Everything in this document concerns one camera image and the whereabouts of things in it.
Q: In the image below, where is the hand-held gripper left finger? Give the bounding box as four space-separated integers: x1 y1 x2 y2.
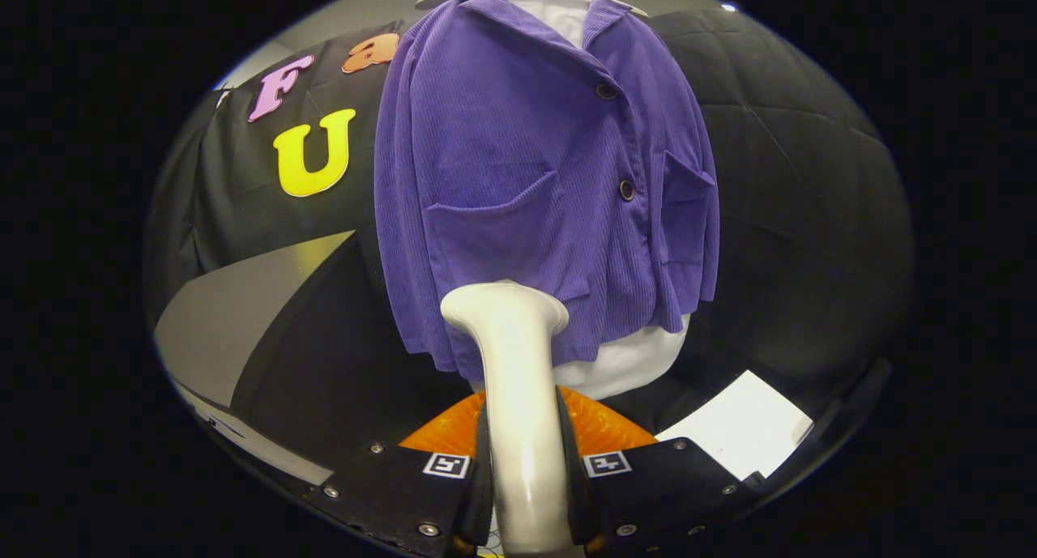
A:
304 390 495 558

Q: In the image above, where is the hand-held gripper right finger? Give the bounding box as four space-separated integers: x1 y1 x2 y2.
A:
556 385 764 558

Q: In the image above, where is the white garment steamer head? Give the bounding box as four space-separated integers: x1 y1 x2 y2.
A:
440 279 586 558

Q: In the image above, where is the purple corduroy jacket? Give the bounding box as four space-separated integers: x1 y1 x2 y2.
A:
374 0 720 382

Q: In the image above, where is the white flat sheet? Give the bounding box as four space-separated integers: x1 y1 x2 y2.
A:
655 370 814 480

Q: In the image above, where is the grey cabinet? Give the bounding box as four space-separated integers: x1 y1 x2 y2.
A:
154 231 357 488

